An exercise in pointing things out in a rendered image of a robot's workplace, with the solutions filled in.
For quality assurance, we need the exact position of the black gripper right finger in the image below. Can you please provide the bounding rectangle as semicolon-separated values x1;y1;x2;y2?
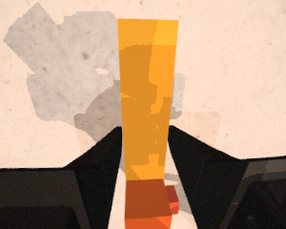
168;125;286;229

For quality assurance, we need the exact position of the orange long bar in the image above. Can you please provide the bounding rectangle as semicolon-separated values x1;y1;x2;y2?
117;18;178;229

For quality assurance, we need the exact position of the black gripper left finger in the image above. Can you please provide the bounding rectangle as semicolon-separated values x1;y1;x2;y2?
0;126;122;229

